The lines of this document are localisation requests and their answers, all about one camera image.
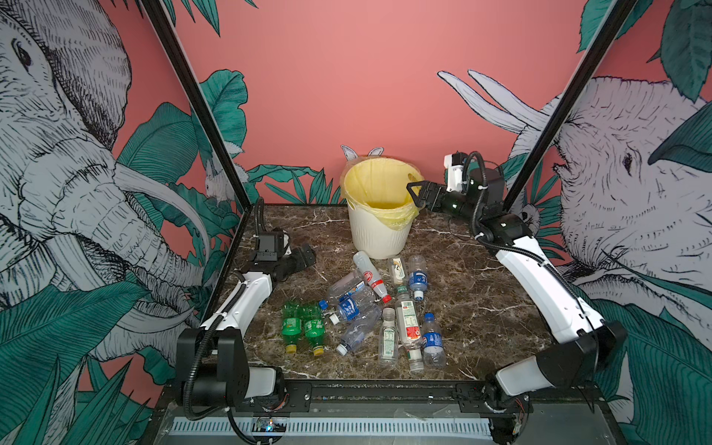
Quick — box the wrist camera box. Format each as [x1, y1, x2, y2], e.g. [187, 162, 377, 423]
[444, 152, 468, 192]
[253, 232, 290, 261]

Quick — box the clear bottle green label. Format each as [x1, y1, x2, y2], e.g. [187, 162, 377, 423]
[378, 308, 399, 367]

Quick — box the green bottle yellow cap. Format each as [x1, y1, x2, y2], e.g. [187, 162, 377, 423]
[281, 300, 302, 354]
[301, 303, 326, 357]

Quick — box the clear bottle white cap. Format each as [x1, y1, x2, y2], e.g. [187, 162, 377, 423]
[336, 307, 382, 356]

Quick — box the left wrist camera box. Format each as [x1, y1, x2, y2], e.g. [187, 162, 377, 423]
[253, 232, 290, 261]

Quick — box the yellow plastic bin liner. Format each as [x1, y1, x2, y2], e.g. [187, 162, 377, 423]
[340, 157, 425, 231]

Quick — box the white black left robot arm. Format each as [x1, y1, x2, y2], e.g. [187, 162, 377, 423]
[174, 244, 316, 421]

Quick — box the white slotted cable duct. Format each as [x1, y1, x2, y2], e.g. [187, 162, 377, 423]
[166, 416, 496, 439]

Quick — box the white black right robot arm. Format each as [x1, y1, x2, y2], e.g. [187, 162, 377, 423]
[406, 181, 628, 413]

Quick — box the blue label bottle blue cap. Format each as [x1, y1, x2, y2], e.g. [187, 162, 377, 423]
[422, 313, 447, 368]

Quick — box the white bottle red band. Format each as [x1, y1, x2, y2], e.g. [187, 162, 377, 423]
[353, 251, 392, 304]

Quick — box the black left frame post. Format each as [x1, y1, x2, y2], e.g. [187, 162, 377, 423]
[138, 0, 254, 212]

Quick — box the black frame post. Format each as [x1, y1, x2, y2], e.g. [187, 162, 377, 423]
[138, 0, 254, 212]
[504, 0, 637, 211]

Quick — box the clear bottle blue cap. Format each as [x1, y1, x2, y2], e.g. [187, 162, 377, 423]
[328, 287, 378, 324]

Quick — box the black right frame post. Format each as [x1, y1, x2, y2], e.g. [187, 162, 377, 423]
[504, 0, 637, 211]

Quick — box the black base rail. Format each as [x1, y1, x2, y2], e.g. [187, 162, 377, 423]
[238, 377, 535, 418]

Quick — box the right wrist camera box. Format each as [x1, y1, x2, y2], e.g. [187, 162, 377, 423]
[444, 152, 468, 192]

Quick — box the small clear bottle bird label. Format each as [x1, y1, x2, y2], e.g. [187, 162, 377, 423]
[390, 257, 407, 287]

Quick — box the white ribbed waste bin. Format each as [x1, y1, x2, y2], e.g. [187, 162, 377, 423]
[347, 204, 414, 260]

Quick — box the tall bottle red green label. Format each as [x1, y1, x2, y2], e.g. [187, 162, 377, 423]
[396, 285, 425, 373]

